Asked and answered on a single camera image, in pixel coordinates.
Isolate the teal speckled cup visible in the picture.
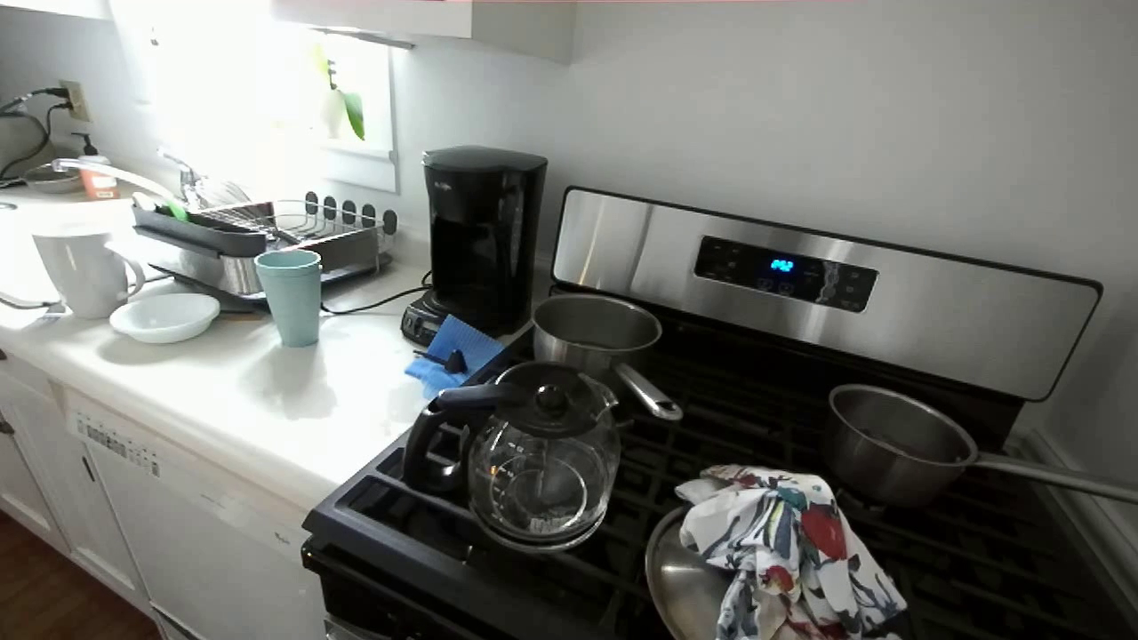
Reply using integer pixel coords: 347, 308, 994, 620
250, 245, 328, 350

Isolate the white base cabinet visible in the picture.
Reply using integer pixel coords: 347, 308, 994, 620
0, 348, 333, 640

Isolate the steel saucepan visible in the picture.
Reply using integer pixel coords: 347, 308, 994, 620
526, 290, 685, 426
826, 380, 1138, 510

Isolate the blue cloth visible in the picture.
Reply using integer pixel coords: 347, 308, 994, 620
403, 313, 513, 396

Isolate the black coffee maker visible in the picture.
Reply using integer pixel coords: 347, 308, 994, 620
397, 143, 552, 348

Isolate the glass coffee carafe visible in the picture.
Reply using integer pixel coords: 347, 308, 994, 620
397, 358, 624, 558

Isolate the white strip with round holes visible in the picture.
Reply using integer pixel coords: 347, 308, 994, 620
295, 183, 405, 239

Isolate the black steel gas stove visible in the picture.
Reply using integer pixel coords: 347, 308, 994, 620
297, 183, 1138, 640

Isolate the steel frying pan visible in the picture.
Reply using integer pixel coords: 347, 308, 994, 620
640, 502, 739, 640

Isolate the floral kitchen towel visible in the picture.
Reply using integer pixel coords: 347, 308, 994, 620
673, 461, 911, 640

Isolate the steel dish rack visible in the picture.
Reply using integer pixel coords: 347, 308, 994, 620
128, 192, 394, 303

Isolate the white shallow bowl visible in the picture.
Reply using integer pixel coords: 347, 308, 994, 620
105, 289, 224, 348

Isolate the chrome faucet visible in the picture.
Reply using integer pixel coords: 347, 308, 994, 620
48, 149, 207, 213

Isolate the white ceramic mug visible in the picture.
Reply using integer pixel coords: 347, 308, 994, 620
33, 227, 148, 320

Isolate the small orange container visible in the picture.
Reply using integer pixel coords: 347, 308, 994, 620
76, 164, 119, 201

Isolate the white wall cabinet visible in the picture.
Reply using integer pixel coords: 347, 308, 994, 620
270, 0, 579, 67

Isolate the white wall outlet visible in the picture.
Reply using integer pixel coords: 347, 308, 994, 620
58, 77, 95, 125

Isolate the black power cord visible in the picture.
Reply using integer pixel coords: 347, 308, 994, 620
0, 83, 77, 192

